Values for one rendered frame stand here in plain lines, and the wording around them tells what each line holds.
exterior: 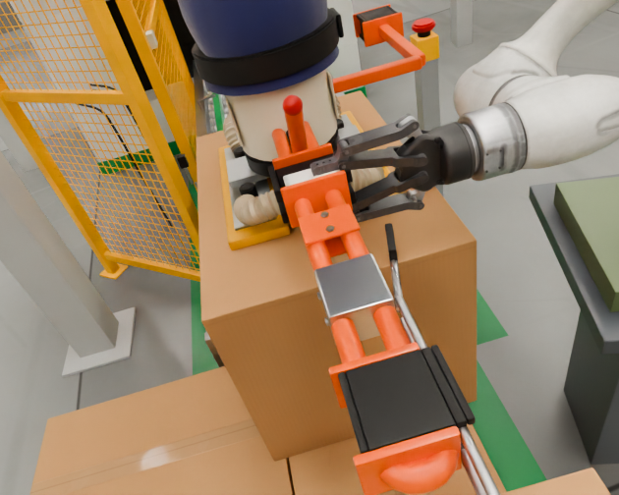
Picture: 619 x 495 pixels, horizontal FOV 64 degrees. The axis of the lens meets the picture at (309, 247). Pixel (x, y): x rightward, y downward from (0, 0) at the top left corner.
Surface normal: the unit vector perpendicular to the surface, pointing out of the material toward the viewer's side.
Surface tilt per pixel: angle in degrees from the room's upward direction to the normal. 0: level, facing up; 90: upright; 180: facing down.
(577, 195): 2
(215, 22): 78
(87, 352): 90
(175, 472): 0
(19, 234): 90
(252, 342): 89
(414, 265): 89
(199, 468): 0
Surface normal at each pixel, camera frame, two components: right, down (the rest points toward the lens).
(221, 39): -0.43, 0.63
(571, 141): 0.17, 0.62
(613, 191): -0.18, -0.74
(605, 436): -0.06, 0.66
